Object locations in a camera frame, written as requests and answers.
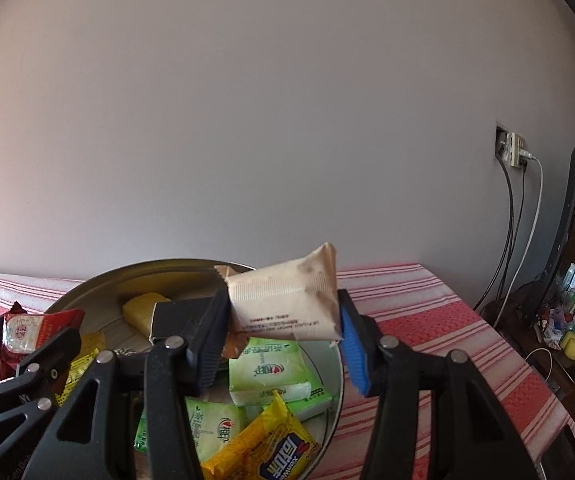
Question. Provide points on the yellow cracker packet blue label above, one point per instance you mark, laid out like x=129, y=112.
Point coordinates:
x=267, y=440

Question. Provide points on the wall power outlet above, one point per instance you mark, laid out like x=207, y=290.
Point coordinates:
x=517, y=147

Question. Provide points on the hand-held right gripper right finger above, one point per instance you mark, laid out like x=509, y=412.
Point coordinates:
x=355, y=350

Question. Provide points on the dark side table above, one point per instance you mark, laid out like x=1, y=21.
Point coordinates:
x=532, y=320

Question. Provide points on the black cardboard box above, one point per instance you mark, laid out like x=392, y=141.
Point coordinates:
x=177, y=317

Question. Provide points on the light green tissue pack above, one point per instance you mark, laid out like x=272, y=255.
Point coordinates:
x=312, y=402

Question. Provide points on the leaf print tissue pack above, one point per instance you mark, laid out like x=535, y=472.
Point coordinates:
x=267, y=370
x=212, y=425

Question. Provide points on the small yellow sponge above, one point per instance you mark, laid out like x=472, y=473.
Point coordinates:
x=140, y=310

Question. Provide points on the blue round cookie tin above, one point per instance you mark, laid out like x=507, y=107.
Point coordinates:
x=117, y=275

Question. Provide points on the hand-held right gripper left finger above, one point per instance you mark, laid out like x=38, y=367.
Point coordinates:
x=210, y=345

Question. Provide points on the beige snack packet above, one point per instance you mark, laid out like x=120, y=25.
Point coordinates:
x=282, y=300

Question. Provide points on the red snack packet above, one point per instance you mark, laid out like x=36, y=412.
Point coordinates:
x=42, y=325

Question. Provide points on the gold snack packet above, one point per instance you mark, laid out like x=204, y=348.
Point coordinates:
x=87, y=355

